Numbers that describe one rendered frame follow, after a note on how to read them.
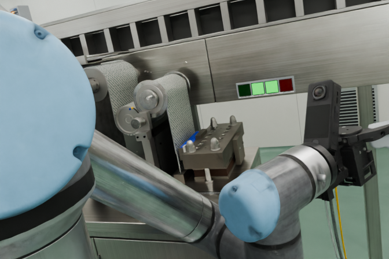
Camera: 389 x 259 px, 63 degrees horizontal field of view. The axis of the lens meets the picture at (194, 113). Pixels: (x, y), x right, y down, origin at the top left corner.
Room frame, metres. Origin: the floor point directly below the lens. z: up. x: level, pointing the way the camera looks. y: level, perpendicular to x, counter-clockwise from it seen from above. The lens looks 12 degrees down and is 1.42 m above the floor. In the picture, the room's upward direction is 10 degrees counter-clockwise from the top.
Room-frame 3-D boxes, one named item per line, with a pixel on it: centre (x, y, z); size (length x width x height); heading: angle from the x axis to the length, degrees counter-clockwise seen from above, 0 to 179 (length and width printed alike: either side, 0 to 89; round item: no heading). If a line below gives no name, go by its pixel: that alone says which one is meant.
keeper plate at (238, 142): (1.28, -0.16, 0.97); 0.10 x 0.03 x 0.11; 159
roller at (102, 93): (1.43, 0.34, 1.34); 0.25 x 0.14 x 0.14; 159
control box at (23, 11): (1.45, 0.66, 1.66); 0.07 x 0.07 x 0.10; 54
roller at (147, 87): (1.33, 0.11, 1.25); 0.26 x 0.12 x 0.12; 159
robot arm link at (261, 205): (0.38, -0.07, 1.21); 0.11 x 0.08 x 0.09; 126
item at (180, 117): (1.31, 0.06, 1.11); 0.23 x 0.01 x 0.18; 159
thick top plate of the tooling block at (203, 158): (1.30, -0.07, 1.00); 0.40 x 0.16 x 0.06; 159
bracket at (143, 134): (1.19, 0.20, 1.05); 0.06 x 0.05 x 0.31; 159
